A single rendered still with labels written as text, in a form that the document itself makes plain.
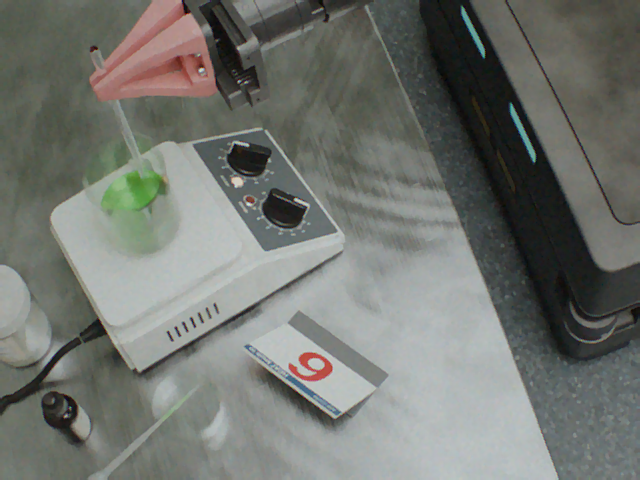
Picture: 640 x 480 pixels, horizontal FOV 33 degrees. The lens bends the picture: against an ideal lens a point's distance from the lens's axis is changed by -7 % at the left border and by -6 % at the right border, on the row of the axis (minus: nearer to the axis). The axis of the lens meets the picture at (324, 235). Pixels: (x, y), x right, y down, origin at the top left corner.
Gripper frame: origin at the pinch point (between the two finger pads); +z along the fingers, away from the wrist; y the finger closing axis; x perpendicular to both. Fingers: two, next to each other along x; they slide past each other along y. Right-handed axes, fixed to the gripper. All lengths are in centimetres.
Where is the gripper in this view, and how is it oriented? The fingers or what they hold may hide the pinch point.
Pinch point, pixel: (105, 84)
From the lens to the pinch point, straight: 72.9
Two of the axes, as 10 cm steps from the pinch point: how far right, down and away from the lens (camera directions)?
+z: -8.8, 4.6, -1.5
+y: 4.8, 7.6, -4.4
